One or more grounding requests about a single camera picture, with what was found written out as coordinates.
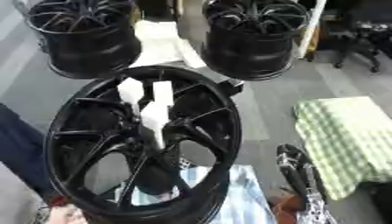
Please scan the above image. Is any person's hand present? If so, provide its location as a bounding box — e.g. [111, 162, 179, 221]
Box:
[44, 202, 89, 224]

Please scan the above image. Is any large black spoked wheel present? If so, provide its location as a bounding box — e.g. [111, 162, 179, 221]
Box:
[41, 65, 245, 224]

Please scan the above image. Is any black wheel rim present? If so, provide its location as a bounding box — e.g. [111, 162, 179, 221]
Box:
[200, 0, 312, 82]
[24, 0, 144, 80]

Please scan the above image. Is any black office chair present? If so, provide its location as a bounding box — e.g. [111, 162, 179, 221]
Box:
[304, 0, 392, 74]

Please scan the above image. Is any white upright post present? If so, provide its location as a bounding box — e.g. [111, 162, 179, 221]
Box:
[294, 0, 330, 60]

